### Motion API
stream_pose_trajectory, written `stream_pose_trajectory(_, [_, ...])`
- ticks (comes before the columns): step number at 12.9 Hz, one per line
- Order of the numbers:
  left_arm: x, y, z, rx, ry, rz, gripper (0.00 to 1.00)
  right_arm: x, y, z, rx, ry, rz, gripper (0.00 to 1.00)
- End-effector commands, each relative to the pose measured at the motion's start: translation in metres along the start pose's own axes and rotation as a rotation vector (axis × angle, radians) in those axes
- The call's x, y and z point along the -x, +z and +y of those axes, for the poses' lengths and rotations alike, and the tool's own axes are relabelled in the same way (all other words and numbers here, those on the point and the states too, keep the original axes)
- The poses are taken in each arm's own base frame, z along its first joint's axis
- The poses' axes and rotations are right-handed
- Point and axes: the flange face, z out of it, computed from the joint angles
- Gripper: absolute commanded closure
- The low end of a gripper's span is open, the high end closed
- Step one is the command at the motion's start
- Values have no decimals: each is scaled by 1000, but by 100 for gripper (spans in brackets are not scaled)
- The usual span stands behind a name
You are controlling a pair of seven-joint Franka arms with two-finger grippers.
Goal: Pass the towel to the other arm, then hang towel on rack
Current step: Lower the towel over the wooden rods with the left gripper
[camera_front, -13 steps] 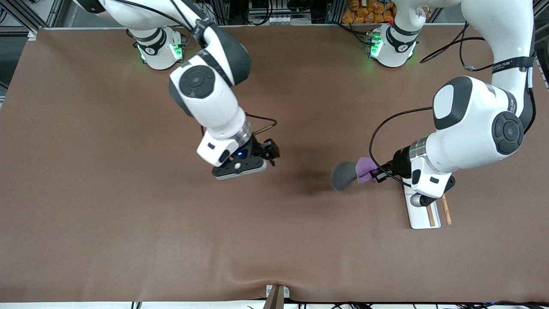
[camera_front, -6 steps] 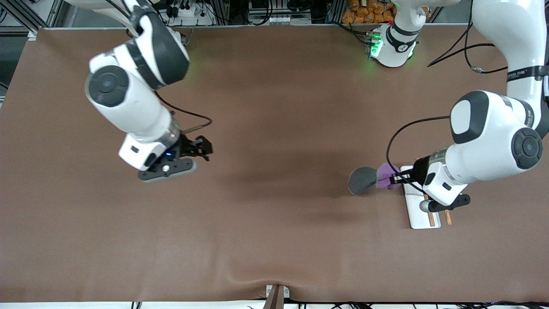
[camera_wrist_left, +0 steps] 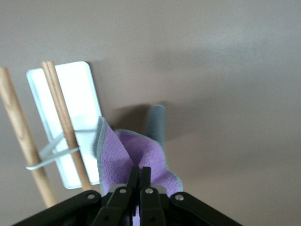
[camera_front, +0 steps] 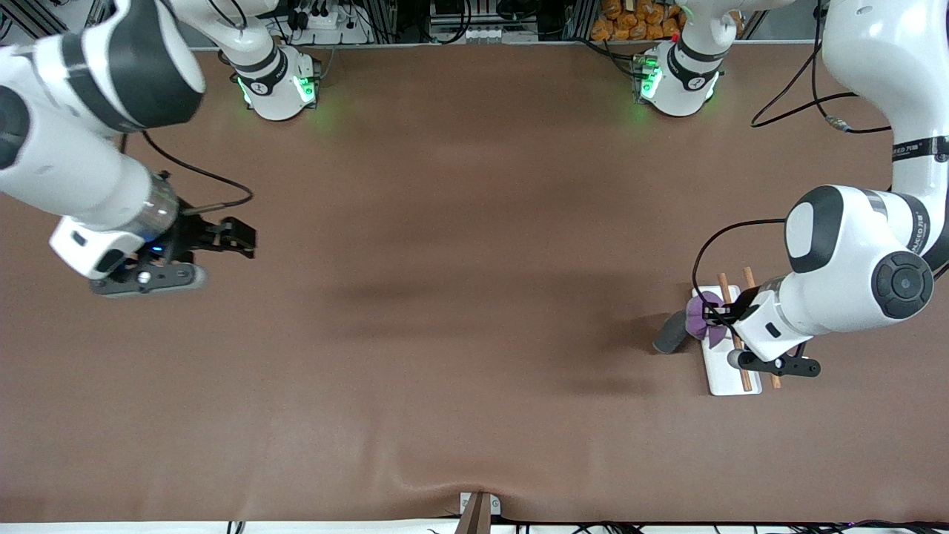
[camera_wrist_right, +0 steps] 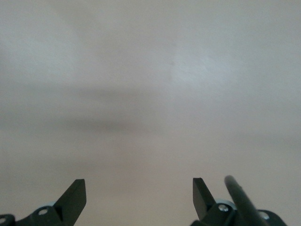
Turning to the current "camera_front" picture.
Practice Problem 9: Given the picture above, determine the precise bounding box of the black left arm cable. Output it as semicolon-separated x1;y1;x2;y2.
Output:
692;0;894;329

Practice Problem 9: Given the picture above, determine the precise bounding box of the orange packets pile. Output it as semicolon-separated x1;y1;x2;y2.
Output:
591;0;687;42

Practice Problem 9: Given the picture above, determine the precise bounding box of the white rectangular tray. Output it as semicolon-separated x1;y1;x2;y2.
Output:
691;267;783;397

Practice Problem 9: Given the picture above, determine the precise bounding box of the brown post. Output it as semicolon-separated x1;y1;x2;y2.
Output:
454;492;492;534

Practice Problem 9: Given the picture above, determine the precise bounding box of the grey and purple towel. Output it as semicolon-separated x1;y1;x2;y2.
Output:
652;290;732;356

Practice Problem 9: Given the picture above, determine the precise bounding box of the white power strip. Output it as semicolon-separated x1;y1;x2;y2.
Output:
285;0;372;45

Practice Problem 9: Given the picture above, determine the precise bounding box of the aluminium frame post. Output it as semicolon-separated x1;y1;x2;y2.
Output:
564;0;598;42
373;0;402;42

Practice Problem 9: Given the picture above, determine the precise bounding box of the metal table clamp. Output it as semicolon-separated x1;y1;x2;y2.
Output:
459;492;503;518

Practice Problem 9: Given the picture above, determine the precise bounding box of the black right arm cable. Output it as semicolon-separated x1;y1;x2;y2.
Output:
119;131;254;217

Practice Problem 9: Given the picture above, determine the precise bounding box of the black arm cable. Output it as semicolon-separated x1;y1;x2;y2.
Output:
119;131;254;217
692;0;894;329

